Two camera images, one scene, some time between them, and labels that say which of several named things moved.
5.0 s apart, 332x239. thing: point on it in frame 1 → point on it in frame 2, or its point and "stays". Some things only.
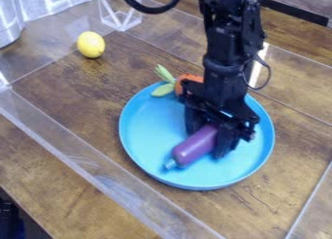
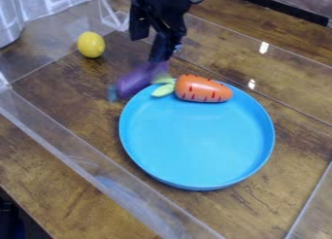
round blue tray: x=154 y=130 stays
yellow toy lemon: x=91 y=44 stays
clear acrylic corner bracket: x=122 y=20 stays
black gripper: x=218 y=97 → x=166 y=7
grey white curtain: x=23 y=6 stays
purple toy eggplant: x=194 y=149 → x=137 y=80
